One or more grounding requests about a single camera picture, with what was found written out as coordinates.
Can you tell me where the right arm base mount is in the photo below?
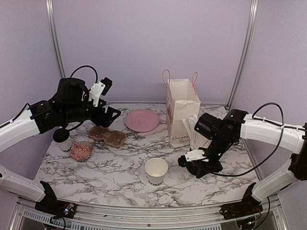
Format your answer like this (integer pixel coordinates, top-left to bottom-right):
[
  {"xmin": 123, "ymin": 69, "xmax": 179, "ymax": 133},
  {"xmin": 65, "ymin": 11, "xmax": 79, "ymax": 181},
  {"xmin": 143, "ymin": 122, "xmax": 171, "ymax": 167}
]
[{"xmin": 219, "ymin": 202, "xmax": 263, "ymax": 220}]

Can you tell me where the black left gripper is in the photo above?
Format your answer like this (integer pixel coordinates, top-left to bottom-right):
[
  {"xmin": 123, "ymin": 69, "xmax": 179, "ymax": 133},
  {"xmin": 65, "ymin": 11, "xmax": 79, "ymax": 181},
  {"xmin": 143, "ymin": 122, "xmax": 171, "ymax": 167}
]
[{"xmin": 63, "ymin": 95, "xmax": 122, "ymax": 127}]

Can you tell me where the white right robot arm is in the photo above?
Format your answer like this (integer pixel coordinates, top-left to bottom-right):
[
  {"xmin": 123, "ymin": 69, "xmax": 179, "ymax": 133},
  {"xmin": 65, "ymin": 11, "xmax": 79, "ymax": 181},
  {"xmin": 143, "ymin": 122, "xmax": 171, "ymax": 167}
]
[{"xmin": 181, "ymin": 109, "xmax": 307, "ymax": 215}]

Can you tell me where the aluminium frame post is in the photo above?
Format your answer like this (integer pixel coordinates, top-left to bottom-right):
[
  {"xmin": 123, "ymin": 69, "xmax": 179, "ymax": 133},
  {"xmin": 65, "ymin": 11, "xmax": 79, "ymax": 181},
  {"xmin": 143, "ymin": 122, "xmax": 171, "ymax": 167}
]
[
  {"xmin": 45, "ymin": 0, "xmax": 66, "ymax": 78},
  {"xmin": 226, "ymin": 0, "xmax": 259, "ymax": 109}
]

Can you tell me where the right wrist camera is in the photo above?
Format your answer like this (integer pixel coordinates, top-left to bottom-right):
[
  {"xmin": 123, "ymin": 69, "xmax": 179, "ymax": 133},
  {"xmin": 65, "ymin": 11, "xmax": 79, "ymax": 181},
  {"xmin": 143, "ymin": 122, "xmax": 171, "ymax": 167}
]
[{"xmin": 177, "ymin": 149, "xmax": 205, "ymax": 167}]

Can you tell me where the right aluminium frame post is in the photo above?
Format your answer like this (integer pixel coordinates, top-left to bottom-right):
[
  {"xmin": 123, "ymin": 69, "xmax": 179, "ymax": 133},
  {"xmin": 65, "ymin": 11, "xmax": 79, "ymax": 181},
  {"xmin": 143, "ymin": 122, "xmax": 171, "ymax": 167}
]
[{"xmin": 226, "ymin": 0, "xmax": 259, "ymax": 109}]

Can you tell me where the aluminium front rail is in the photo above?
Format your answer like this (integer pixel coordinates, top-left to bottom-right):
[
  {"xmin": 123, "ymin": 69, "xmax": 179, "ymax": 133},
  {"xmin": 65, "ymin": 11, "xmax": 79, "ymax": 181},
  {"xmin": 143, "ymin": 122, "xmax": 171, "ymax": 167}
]
[{"xmin": 9, "ymin": 198, "xmax": 288, "ymax": 230}]

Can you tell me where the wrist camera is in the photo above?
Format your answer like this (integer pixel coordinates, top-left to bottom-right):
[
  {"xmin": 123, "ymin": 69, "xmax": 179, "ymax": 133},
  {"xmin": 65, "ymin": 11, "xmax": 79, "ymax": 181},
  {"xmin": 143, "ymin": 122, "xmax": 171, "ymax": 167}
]
[
  {"xmin": 88, "ymin": 77, "xmax": 113, "ymax": 107},
  {"xmin": 177, "ymin": 149, "xmax": 205, "ymax": 167}
]

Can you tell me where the red patterned small bowl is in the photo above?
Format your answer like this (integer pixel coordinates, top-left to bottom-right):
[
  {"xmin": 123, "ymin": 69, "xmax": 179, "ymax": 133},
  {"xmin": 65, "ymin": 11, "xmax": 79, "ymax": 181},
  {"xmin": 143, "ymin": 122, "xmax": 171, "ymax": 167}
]
[{"xmin": 70, "ymin": 141, "xmax": 93, "ymax": 161}]

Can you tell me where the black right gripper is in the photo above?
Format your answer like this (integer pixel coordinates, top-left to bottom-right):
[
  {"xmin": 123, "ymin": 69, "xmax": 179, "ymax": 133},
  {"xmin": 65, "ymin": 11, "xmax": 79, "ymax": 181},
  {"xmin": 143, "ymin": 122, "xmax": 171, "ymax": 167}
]
[{"xmin": 195, "ymin": 134, "xmax": 234, "ymax": 178}]

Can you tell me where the pink round plate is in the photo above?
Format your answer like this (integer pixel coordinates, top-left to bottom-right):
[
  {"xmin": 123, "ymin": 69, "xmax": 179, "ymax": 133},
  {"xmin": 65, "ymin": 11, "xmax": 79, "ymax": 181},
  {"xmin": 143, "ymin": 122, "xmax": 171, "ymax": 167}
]
[{"xmin": 125, "ymin": 109, "xmax": 160, "ymax": 133}]

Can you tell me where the left aluminium frame post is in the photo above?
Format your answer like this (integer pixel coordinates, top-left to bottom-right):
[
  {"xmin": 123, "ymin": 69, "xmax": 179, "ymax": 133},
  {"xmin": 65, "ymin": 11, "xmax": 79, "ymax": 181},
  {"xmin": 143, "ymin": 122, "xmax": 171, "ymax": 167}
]
[{"xmin": 45, "ymin": 0, "xmax": 66, "ymax": 78}]

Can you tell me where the white paper coffee cup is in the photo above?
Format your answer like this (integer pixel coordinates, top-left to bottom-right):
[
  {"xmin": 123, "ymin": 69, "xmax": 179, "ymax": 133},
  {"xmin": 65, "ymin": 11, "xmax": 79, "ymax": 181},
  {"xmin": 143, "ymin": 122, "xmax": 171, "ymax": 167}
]
[{"xmin": 58, "ymin": 137, "xmax": 72, "ymax": 154}]

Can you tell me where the brown cardboard cup carrier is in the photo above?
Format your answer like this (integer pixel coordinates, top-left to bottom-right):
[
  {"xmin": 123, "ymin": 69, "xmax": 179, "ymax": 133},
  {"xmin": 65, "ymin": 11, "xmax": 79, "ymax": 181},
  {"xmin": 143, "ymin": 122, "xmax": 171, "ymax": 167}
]
[{"xmin": 88, "ymin": 126, "xmax": 127, "ymax": 149}]

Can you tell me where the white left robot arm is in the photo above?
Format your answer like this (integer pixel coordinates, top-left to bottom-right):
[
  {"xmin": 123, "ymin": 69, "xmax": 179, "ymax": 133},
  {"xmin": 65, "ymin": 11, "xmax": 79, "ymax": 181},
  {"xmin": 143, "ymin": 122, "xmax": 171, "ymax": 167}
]
[{"xmin": 0, "ymin": 76, "xmax": 121, "ymax": 213}]

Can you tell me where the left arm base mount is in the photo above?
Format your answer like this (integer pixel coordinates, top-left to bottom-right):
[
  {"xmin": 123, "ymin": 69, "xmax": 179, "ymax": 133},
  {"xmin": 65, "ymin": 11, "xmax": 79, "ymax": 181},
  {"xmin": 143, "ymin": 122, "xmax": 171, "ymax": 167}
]
[{"xmin": 35, "ymin": 181, "xmax": 76, "ymax": 219}]

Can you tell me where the bundle of white wrapped straws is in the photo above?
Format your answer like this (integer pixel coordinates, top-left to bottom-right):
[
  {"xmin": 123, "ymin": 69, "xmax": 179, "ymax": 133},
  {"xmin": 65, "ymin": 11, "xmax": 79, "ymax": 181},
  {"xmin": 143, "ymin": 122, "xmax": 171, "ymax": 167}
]
[{"xmin": 182, "ymin": 115, "xmax": 211, "ymax": 150}]

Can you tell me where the white paper takeout bag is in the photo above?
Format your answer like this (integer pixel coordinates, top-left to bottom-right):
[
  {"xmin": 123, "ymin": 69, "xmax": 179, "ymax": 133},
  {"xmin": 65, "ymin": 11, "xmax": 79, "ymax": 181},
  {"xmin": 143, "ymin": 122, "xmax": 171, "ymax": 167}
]
[{"xmin": 162, "ymin": 69, "xmax": 201, "ymax": 148}]

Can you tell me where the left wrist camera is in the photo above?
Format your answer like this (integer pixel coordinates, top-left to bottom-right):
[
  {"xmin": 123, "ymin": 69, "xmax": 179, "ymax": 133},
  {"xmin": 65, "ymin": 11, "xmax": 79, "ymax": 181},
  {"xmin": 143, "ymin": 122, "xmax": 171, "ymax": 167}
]
[{"xmin": 88, "ymin": 77, "xmax": 113, "ymax": 107}]

